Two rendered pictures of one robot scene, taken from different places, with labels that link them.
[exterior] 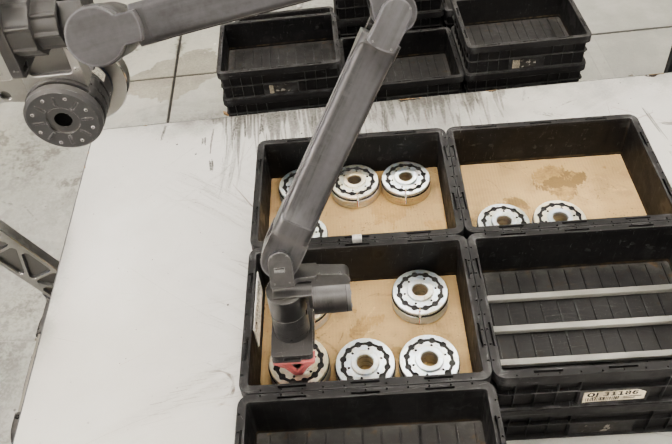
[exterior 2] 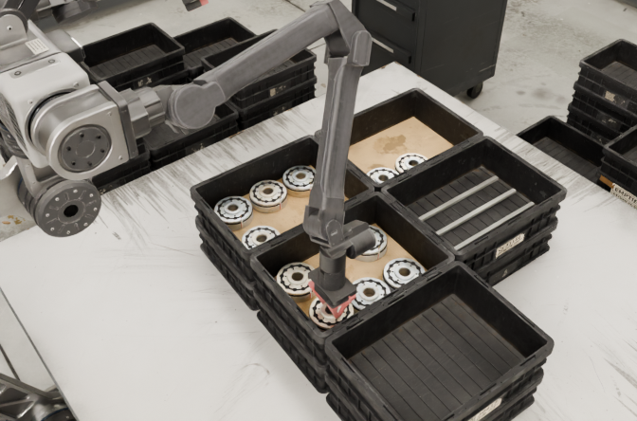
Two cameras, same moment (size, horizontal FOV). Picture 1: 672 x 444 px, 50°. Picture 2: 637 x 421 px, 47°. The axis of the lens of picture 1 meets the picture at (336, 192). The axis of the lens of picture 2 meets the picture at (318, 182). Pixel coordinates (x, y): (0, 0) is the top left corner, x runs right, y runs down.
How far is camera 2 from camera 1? 0.81 m
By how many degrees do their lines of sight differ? 28
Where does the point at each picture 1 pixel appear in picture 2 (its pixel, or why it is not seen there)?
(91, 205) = (32, 307)
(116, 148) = (15, 256)
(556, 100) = not seen: hidden behind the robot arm
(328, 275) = (356, 227)
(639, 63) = (322, 74)
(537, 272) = (420, 201)
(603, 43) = not seen: hidden behind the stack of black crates
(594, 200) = (419, 148)
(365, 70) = (349, 82)
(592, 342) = (477, 225)
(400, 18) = (366, 43)
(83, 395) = not seen: outside the picture
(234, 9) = (268, 64)
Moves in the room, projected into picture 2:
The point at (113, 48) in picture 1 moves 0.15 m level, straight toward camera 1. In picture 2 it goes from (209, 111) to (277, 138)
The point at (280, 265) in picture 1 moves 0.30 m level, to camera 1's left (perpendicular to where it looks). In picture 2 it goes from (334, 228) to (209, 302)
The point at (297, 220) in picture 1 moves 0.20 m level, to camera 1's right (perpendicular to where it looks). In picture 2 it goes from (335, 194) to (405, 155)
